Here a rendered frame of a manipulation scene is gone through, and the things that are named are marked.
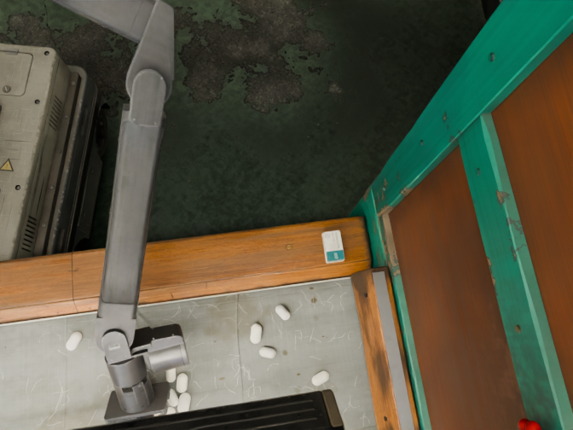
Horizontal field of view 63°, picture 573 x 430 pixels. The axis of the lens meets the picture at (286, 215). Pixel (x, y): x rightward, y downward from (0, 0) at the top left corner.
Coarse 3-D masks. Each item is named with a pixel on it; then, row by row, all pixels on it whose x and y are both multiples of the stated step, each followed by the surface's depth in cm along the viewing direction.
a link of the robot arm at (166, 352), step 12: (108, 336) 70; (120, 336) 71; (144, 336) 76; (156, 336) 76; (168, 336) 76; (180, 336) 76; (108, 348) 71; (120, 348) 72; (132, 348) 74; (144, 348) 74; (156, 348) 76; (168, 348) 76; (180, 348) 77; (108, 360) 72; (120, 360) 72; (156, 360) 76; (168, 360) 76; (180, 360) 77; (156, 372) 77
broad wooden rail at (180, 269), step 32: (320, 224) 96; (352, 224) 96; (64, 256) 91; (96, 256) 92; (160, 256) 92; (192, 256) 93; (224, 256) 93; (256, 256) 93; (288, 256) 94; (320, 256) 94; (352, 256) 94; (0, 288) 89; (32, 288) 89; (64, 288) 90; (96, 288) 90; (160, 288) 91; (192, 288) 92; (224, 288) 93; (256, 288) 94; (0, 320) 89
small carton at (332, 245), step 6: (324, 234) 93; (330, 234) 93; (336, 234) 93; (324, 240) 93; (330, 240) 93; (336, 240) 93; (324, 246) 93; (330, 246) 92; (336, 246) 93; (342, 246) 93; (330, 252) 92; (336, 252) 92; (342, 252) 92; (330, 258) 92; (336, 258) 92; (342, 258) 92
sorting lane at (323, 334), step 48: (288, 288) 94; (336, 288) 95; (0, 336) 89; (48, 336) 90; (192, 336) 91; (240, 336) 92; (288, 336) 92; (336, 336) 92; (0, 384) 87; (48, 384) 88; (96, 384) 88; (192, 384) 89; (240, 384) 89; (288, 384) 90; (336, 384) 90
